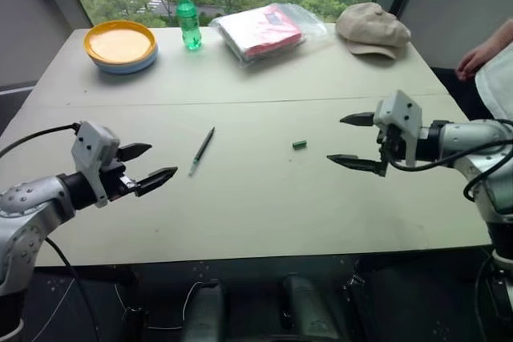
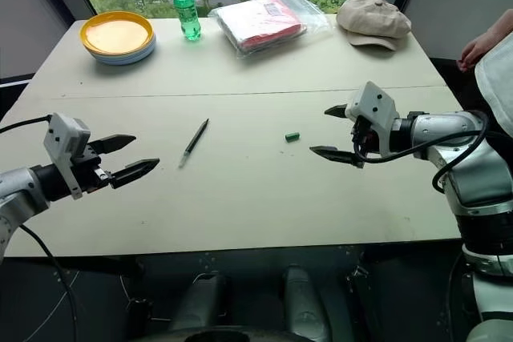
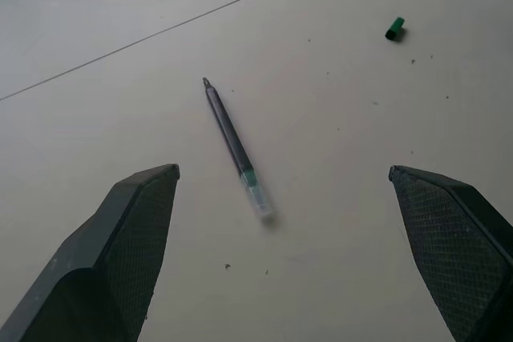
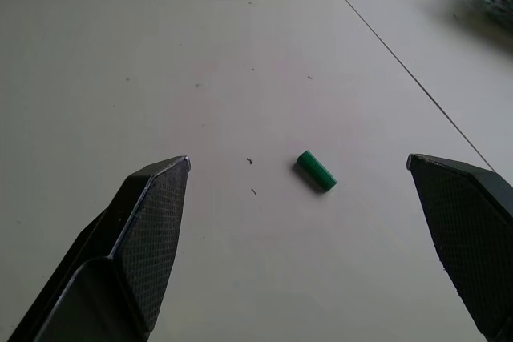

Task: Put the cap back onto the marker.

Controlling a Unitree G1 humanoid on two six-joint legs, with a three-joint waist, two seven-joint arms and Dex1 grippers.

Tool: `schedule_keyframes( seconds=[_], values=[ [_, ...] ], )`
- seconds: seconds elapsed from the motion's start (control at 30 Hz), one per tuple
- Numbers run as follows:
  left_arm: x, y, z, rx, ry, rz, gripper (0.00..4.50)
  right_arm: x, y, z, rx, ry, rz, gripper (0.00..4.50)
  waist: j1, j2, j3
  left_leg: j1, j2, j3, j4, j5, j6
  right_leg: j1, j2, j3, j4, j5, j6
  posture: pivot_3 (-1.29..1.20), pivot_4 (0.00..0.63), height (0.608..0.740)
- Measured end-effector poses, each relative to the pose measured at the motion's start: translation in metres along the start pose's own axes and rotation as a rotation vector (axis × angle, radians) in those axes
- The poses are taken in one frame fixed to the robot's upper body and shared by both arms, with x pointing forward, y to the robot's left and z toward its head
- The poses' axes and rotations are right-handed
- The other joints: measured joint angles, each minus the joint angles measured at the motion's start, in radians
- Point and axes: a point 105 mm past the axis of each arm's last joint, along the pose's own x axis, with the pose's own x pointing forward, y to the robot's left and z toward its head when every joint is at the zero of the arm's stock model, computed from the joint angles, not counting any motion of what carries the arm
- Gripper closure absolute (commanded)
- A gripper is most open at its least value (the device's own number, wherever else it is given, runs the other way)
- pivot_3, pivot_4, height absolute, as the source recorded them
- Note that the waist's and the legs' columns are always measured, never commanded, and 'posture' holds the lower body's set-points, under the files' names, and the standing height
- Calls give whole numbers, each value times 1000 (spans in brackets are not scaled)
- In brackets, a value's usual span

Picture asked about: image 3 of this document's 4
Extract black pen with clear end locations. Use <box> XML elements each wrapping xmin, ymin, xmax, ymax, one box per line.
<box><xmin>201</xmin><ymin>77</ymin><xmax>276</xmax><ymax>221</ymax></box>

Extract green pen cap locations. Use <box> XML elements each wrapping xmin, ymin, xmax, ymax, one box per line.
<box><xmin>384</xmin><ymin>16</ymin><xmax>407</xmax><ymax>43</ymax></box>

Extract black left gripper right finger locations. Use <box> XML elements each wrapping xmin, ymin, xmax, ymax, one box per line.
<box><xmin>388</xmin><ymin>164</ymin><xmax>513</xmax><ymax>342</ymax></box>

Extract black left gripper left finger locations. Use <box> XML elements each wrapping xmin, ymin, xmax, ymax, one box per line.
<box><xmin>0</xmin><ymin>163</ymin><xmax>181</xmax><ymax>342</ymax></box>

